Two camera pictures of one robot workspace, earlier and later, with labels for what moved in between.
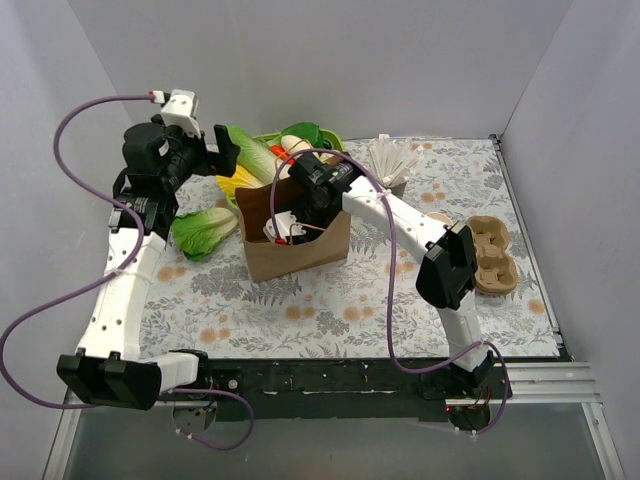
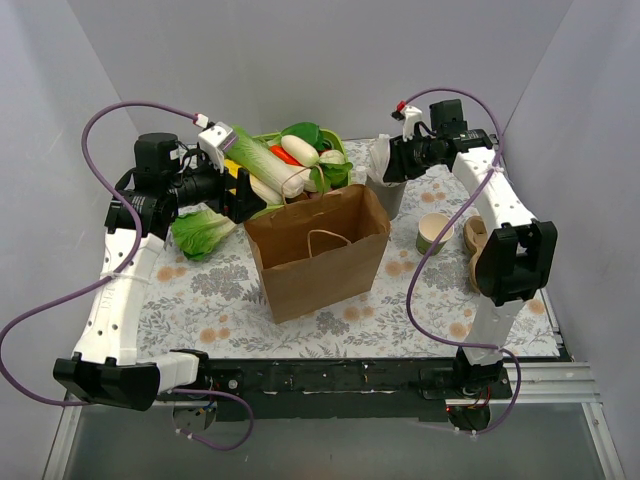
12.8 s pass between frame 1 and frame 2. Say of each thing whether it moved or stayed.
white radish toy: stayed
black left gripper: moved
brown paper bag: moved
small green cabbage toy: stayed
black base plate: stayed
